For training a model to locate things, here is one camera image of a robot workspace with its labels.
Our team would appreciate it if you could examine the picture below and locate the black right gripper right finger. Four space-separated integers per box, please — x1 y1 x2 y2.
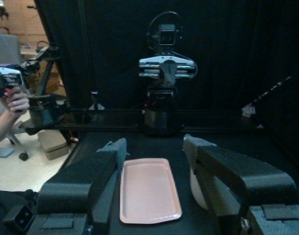
183 133 299 229

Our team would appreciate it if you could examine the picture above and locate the person's bare hand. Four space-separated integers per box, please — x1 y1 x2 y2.
4 86 32 115

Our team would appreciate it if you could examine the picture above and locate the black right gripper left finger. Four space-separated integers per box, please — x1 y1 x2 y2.
36 137 130 229

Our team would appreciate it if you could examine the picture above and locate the thin frame brace wire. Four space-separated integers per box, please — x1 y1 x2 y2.
249 76 294 106

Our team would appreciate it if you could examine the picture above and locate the small black camera box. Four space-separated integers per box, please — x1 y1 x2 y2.
2 204 36 234

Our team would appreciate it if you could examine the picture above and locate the grey office chair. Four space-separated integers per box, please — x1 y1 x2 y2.
0 30 32 162

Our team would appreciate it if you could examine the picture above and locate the beige box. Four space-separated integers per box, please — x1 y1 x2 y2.
36 129 71 162

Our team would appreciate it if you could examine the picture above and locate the pink rectangular tray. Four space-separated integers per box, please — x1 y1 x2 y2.
119 157 185 225

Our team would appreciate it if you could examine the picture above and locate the metal frame clamp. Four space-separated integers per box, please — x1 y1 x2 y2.
88 90 107 111

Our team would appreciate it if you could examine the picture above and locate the person's bare forearm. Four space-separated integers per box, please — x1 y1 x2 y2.
0 108 20 149

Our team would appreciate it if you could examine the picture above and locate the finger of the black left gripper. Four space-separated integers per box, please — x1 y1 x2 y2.
161 60 171 89
169 60 178 89

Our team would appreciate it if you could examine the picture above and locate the metal frame bracket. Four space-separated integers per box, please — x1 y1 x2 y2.
242 103 257 118

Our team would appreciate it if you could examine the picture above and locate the silver leader arm handle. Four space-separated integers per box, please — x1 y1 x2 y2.
0 66 26 98

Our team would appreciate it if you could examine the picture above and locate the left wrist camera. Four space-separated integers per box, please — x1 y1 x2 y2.
158 23 178 47

